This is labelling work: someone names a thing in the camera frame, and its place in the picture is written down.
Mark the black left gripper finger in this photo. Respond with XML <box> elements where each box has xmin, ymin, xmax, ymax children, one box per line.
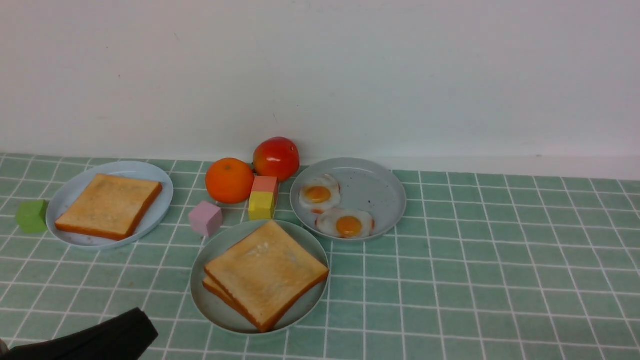
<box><xmin>1</xmin><ymin>307</ymin><xmax>159</xmax><ymax>360</ymax></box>

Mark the toast slice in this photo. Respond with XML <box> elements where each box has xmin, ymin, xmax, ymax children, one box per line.
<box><xmin>204</xmin><ymin>220</ymin><xmax>331</xmax><ymax>334</ymax></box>
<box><xmin>54</xmin><ymin>173</ymin><xmax>163</xmax><ymax>241</ymax></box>
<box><xmin>202</xmin><ymin>276</ymin><xmax>249</xmax><ymax>320</ymax></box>

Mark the mint green empty plate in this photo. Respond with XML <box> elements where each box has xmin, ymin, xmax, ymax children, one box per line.
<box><xmin>190</xmin><ymin>219</ymin><xmax>331</xmax><ymax>336</ymax></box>

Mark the light blue bread plate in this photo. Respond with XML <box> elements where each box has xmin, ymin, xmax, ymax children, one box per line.
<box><xmin>46</xmin><ymin>161</ymin><xmax>174</xmax><ymax>251</ymax></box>

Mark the pink cube block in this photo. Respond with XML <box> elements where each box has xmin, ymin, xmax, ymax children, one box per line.
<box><xmin>189</xmin><ymin>201</ymin><xmax>224</xmax><ymax>239</ymax></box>

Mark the green cube block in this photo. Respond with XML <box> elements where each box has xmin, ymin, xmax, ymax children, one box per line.
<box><xmin>14</xmin><ymin>199</ymin><xmax>48</xmax><ymax>234</ymax></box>

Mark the orange fruit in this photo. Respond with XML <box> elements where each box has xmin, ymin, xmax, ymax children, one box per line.
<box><xmin>205</xmin><ymin>157</ymin><xmax>255</xmax><ymax>204</ymax></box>

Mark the yellow cube block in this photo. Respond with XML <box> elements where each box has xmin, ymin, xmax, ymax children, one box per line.
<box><xmin>247</xmin><ymin>191</ymin><xmax>277</xmax><ymax>221</ymax></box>

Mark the salmon pink block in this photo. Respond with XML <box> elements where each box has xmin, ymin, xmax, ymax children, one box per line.
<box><xmin>251</xmin><ymin>175</ymin><xmax>279</xmax><ymax>201</ymax></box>

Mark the red apple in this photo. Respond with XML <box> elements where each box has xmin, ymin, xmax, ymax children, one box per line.
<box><xmin>253</xmin><ymin>136</ymin><xmax>300</xmax><ymax>183</ymax></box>

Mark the left fried egg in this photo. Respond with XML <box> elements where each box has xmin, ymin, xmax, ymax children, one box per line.
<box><xmin>298</xmin><ymin>174</ymin><xmax>342</xmax><ymax>215</ymax></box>

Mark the fried egg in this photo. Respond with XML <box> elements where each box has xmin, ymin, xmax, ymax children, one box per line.
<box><xmin>298</xmin><ymin>174</ymin><xmax>342</xmax><ymax>215</ymax></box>
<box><xmin>315</xmin><ymin>208</ymin><xmax>375</xmax><ymax>239</ymax></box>

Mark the front fried egg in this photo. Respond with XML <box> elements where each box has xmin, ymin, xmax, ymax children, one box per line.
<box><xmin>315</xmin><ymin>208</ymin><xmax>375</xmax><ymax>239</ymax></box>

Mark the grey speckled egg plate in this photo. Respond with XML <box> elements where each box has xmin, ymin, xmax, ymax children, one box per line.
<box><xmin>290</xmin><ymin>157</ymin><xmax>407</xmax><ymax>242</ymax></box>

